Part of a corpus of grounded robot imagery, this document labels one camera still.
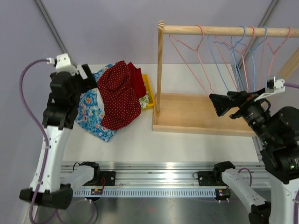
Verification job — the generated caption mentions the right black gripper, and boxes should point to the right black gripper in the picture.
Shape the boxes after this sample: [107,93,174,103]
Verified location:
[209,87,277,145]

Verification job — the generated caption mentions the blue floral skirt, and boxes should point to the blue floral skirt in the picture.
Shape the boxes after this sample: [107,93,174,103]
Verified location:
[74,64,117,142]

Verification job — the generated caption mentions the red polka dot skirt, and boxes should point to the red polka dot skirt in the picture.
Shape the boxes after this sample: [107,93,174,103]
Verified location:
[98,61,141,130]

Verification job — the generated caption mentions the plain red skirt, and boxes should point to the plain red skirt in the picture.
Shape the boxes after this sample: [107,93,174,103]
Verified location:
[127,62,146,98]

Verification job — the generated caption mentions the blue hanger of lemon skirt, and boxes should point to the blue hanger of lemon skirt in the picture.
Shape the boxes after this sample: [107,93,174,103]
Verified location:
[232,26,266,90]

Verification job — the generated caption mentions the lemon print skirt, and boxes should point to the lemon print skirt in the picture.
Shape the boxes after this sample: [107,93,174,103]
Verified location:
[139,91,150,110]

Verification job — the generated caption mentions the pink hanger of tan skirt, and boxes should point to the pink hanger of tan skirt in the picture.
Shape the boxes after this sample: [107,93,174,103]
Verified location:
[258,27,292,89]

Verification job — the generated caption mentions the pink hanger of red skirt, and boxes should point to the pink hanger of red skirt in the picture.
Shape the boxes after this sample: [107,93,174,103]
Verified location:
[213,26,256,92]

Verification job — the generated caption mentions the blue hanger of floral skirt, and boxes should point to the blue hanger of floral skirt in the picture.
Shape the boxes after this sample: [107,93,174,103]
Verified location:
[206,26,248,91]

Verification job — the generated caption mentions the pink hanger of dotted skirt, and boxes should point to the pink hanger of dotted skirt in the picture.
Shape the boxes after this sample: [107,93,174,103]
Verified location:
[169,25,215,94]

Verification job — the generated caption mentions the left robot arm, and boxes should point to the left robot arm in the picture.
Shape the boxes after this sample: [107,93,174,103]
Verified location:
[19,64,101,210]

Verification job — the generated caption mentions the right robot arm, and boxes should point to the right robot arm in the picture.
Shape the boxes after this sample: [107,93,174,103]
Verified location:
[209,89,299,224]

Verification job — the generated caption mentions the wooden clothes rack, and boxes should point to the wooden clothes rack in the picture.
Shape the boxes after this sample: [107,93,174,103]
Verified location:
[152,21,299,137]

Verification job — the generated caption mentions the yellow plastic tray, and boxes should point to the yellow plastic tray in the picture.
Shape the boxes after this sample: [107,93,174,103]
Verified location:
[142,74,155,110]

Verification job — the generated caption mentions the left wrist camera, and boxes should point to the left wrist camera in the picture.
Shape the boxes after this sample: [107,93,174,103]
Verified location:
[46,53,79,76]

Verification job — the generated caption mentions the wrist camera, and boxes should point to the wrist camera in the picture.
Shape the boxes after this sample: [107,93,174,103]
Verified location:
[254,76,285,102]
[46,53,79,76]

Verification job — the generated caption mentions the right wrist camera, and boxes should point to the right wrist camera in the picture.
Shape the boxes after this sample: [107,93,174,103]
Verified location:
[254,76,285,102]

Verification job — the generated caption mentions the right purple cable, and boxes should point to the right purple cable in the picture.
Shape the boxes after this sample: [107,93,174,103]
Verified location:
[237,83,299,189]

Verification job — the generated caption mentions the purple cable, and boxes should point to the purple cable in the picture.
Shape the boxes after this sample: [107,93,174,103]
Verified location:
[19,59,98,224]
[237,83,299,189]

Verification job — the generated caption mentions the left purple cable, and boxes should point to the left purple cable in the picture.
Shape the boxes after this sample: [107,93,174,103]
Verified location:
[19,59,98,224]

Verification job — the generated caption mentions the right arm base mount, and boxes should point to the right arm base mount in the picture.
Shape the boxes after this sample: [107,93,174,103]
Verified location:
[192,161,235,203]

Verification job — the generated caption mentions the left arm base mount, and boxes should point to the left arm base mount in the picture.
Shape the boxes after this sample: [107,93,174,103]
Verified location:
[72,161,116,202]

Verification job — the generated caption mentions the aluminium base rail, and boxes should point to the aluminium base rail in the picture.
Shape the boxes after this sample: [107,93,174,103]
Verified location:
[74,162,270,198]

